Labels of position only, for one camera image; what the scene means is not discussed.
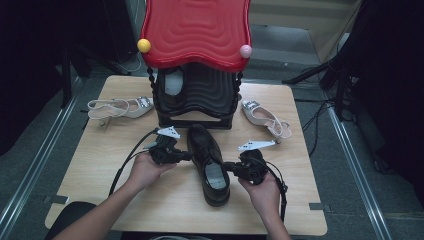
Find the grey tape strip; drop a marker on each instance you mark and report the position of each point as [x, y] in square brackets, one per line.
[319, 206]
[55, 199]

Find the person's left hand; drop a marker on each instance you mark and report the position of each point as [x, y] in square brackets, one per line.
[146, 171]

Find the beige slingback heeled shoe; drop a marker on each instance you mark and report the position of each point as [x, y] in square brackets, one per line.
[260, 116]
[133, 111]

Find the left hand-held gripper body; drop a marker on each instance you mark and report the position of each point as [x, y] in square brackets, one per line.
[165, 150]

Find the black tripod stand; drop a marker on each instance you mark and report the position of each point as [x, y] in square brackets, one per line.
[333, 71]

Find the metal floor rail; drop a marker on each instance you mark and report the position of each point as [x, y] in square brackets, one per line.
[356, 166]
[33, 166]

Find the red-topped black shoe rack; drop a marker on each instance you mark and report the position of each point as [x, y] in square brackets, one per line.
[196, 33]

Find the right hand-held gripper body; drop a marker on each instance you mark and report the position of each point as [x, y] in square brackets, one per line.
[255, 166]

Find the black leather shoe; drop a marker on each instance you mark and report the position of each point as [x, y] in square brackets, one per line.
[174, 83]
[203, 143]

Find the person's right hand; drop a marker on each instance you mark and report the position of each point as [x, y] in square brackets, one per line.
[266, 195]

